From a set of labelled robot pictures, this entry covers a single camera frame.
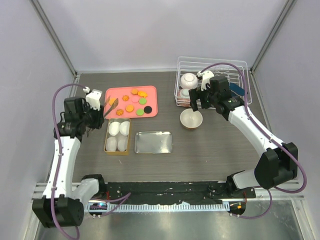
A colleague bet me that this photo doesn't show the pink round cookie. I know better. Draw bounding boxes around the pink round cookie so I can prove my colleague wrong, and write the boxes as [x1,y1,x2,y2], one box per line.
[131,96,140,103]

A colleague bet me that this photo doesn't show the green round cookie upper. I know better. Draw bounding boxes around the green round cookie upper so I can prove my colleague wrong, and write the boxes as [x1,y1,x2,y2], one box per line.
[139,97,147,105]

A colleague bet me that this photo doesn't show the white ceramic bowl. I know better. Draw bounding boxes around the white ceramic bowl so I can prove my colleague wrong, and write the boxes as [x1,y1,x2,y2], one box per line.
[179,108,203,130]

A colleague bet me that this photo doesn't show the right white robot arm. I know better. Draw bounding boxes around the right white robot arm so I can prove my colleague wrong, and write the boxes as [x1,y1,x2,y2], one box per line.
[189,75,298,198]

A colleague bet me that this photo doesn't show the dark blue dish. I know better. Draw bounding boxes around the dark blue dish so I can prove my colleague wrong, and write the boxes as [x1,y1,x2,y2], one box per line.
[229,82,245,97]

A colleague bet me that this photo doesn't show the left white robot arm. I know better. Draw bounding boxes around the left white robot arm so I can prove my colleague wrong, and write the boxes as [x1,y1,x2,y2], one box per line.
[32,96,107,228]

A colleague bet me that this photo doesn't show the purple cable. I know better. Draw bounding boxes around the purple cable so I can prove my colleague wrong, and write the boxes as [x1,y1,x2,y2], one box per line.
[49,83,132,240]
[199,62,308,220]

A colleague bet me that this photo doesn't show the aluminium frame rail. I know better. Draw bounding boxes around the aluminium frame rail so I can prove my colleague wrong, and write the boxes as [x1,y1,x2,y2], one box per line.
[31,180,305,203]

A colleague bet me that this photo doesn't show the metal tongs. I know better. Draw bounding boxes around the metal tongs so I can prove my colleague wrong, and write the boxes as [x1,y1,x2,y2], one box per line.
[86,98,119,137]

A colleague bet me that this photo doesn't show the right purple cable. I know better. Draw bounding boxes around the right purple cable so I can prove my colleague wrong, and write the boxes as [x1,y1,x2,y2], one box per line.
[199,62,308,220]

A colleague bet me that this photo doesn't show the white wire dish rack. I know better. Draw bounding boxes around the white wire dish rack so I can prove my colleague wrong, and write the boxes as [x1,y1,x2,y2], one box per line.
[174,56,252,105]

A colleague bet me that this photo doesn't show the orange flower cookie top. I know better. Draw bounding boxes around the orange flower cookie top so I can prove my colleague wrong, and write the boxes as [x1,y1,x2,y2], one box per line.
[131,88,139,95]

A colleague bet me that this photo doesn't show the pink plastic tray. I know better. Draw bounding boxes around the pink plastic tray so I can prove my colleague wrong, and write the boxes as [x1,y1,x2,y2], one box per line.
[105,85,158,120]

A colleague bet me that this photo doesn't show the orange fish cookie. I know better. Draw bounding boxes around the orange fish cookie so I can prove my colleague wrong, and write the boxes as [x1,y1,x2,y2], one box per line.
[137,91,148,98]

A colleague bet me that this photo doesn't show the silver tin lid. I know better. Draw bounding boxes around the silver tin lid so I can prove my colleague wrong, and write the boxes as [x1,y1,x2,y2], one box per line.
[134,131,173,154]

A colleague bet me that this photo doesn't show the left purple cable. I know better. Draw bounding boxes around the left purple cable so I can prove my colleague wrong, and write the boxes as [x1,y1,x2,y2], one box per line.
[49,83,132,240]

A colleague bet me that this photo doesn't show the pink patterned cup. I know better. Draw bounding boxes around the pink patterned cup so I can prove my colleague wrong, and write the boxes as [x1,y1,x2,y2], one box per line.
[176,88,190,108]

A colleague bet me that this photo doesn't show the white slotted cable duct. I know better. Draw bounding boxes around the white slotted cable duct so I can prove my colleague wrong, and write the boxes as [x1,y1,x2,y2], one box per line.
[84,202,230,213]

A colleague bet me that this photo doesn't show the green round cookie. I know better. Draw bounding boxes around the green round cookie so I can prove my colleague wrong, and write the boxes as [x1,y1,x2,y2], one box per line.
[139,97,147,105]
[135,108,145,116]

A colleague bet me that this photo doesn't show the white round teapot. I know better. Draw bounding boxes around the white round teapot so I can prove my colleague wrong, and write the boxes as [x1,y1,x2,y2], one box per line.
[180,72,198,89]

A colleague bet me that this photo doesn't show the gold cookie tin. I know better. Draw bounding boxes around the gold cookie tin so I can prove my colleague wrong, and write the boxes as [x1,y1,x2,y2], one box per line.
[104,118,131,156]

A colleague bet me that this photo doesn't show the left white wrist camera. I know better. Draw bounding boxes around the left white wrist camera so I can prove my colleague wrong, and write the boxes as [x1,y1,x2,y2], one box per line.
[82,86,103,111]

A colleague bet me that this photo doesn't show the orange ridged round cookie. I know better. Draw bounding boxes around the orange ridged round cookie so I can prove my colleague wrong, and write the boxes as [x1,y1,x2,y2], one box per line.
[125,104,135,113]

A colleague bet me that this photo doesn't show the black round cookie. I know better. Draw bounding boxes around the black round cookie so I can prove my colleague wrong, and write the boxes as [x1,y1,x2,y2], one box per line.
[143,106,152,114]

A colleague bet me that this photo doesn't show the green round cookie lower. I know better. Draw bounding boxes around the green round cookie lower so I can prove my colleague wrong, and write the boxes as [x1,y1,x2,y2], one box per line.
[135,108,145,116]

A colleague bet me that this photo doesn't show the orange flower cookie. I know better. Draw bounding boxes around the orange flower cookie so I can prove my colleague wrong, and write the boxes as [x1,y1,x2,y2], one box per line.
[115,109,124,116]
[131,88,139,95]
[122,95,130,102]

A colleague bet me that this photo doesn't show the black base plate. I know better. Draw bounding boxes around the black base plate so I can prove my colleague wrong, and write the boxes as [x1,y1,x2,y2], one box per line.
[104,181,256,205]

